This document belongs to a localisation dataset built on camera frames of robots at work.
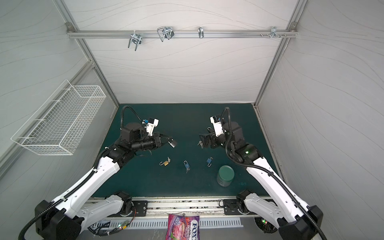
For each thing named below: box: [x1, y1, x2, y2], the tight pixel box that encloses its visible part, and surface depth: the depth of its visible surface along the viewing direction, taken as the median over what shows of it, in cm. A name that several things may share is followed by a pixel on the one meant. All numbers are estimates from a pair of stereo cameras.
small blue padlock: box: [206, 156, 214, 167], surface depth 92 cm
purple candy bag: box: [165, 213, 200, 240], surface depth 68 cm
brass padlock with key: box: [159, 156, 171, 167], surface depth 90 cm
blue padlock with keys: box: [183, 160, 191, 174], surface depth 90 cm
